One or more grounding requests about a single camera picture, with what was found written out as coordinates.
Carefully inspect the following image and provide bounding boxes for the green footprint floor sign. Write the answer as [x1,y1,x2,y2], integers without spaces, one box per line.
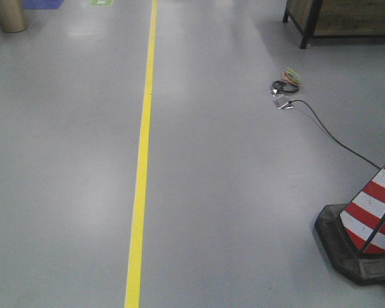
[90,0,114,6]

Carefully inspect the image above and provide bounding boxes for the wooden black framed cabinet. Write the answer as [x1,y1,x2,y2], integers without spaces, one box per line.
[282,0,385,49]

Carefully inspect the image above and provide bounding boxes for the red white traffic cone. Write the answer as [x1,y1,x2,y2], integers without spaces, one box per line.
[314,165,385,285]

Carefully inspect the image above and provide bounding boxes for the cardboard tube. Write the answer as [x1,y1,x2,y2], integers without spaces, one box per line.
[0,0,27,33]

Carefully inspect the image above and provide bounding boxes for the coiled coloured cables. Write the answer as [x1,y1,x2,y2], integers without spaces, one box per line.
[270,67,303,96]

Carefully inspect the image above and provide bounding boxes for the black floor cable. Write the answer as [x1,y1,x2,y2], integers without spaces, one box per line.
[273,99,382,169]

